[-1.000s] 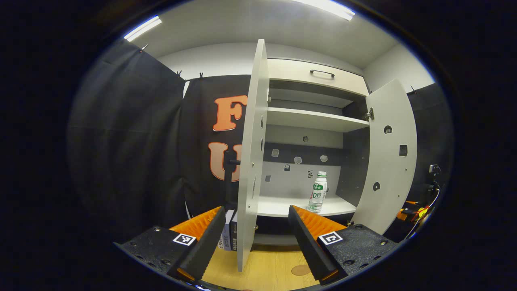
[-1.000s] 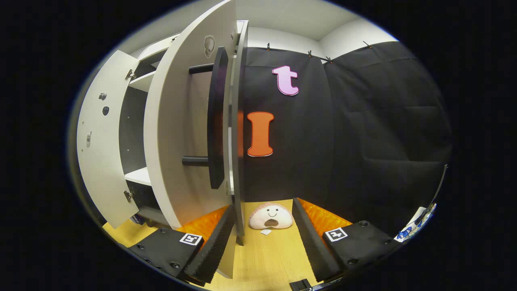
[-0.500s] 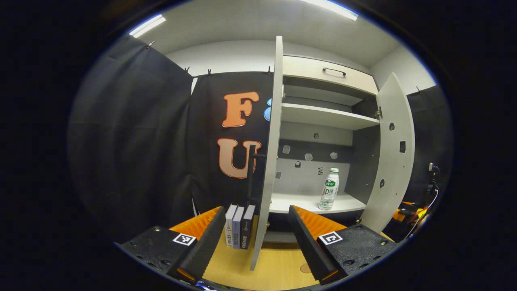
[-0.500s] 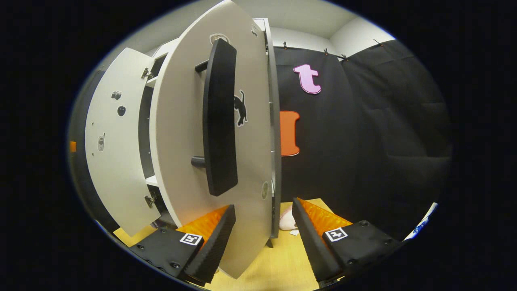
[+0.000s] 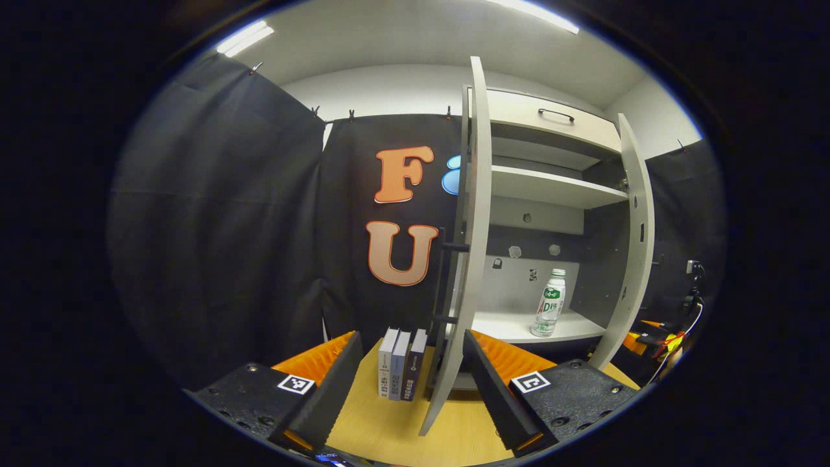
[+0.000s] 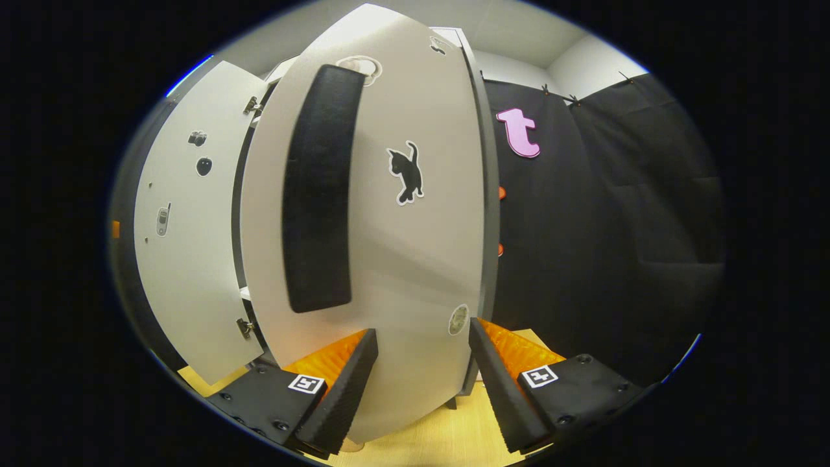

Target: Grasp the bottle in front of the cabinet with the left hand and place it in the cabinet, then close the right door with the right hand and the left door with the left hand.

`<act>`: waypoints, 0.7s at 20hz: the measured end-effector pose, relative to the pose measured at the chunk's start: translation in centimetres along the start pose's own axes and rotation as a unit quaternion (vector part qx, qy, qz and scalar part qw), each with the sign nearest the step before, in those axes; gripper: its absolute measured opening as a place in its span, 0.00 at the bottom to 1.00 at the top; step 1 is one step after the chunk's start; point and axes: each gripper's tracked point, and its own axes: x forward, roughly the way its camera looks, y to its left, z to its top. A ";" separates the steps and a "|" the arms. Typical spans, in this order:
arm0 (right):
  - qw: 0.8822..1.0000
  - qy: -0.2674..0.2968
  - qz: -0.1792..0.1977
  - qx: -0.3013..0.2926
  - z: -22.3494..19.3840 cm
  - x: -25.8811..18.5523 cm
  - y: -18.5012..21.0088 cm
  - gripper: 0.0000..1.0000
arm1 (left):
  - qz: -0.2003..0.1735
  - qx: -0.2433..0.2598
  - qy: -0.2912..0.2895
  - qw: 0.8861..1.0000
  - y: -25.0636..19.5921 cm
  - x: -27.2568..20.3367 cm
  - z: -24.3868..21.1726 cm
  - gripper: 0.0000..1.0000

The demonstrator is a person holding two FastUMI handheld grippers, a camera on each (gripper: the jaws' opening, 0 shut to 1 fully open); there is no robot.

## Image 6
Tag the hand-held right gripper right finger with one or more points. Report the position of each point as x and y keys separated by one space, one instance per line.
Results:
x=499 y=383

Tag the black backdrop cloth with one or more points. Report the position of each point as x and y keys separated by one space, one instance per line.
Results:
x=616 y=227

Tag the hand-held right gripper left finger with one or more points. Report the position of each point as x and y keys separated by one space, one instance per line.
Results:
x=340 y=395

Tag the white and grey cabinet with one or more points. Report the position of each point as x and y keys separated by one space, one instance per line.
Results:
x=491 y=194

